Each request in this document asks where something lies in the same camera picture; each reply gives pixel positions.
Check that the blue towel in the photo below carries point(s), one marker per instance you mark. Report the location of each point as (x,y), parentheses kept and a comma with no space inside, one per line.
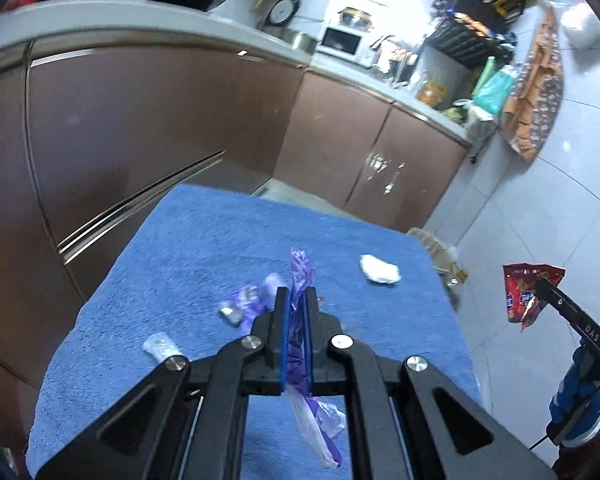
(205,260)

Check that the rice cooker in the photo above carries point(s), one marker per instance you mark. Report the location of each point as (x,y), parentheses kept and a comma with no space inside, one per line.
(280,10)

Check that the white microwave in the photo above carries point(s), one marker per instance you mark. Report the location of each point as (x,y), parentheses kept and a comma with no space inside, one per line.
(340,40)

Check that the person's right hand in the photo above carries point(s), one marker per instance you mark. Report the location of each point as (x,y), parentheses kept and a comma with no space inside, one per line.
(577,390)

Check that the purple wrapper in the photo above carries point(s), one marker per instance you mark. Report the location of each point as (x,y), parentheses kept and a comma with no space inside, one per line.
(252,300)
(300,270)

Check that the chrome faucet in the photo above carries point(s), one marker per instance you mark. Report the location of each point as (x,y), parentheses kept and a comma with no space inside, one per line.
(397,55)

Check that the cooking oil bottle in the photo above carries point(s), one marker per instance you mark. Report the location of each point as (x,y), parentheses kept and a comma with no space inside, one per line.
(455,280)

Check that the white plastic bag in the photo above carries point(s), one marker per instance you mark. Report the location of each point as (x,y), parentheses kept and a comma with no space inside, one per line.
(582,25)

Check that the orange floral apron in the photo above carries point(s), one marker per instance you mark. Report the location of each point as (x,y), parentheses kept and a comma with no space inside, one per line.
(537,95)

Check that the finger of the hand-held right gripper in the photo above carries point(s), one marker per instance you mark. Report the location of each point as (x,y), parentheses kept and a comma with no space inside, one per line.
(575,312)

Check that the red snack packet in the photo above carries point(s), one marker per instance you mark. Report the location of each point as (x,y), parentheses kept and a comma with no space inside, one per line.
(525,292)

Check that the steel pot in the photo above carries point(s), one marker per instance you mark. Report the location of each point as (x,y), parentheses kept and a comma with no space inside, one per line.
(355,16)

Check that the white bag of vegetables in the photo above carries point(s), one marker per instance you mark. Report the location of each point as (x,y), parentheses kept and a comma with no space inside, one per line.
(472,112)

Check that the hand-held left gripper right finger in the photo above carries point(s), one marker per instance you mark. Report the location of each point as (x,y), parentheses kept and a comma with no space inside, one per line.
(311,340)

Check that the black storage rack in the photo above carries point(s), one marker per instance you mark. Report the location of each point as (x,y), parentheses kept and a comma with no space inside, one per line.
(470,40)

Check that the green plastic bag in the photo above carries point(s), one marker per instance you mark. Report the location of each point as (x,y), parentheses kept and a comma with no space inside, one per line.
(495,87)

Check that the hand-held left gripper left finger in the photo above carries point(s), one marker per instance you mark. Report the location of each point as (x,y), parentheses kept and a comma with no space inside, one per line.
(281,340)

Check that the white tissue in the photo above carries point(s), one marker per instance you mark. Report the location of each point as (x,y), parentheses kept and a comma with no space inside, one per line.
(380,269)

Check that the beige bin with plastic liner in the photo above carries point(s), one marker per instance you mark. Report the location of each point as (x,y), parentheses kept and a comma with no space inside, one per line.
(432,247)

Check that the yellow bottle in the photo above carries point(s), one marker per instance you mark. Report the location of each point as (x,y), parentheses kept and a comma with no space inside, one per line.
(432,91)

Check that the brown kitchen base cabinets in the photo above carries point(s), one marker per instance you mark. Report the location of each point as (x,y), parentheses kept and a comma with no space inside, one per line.
(180,110)

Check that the small clear plastic wrapper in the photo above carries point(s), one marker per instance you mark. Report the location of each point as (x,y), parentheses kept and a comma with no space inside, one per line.
(160,347)

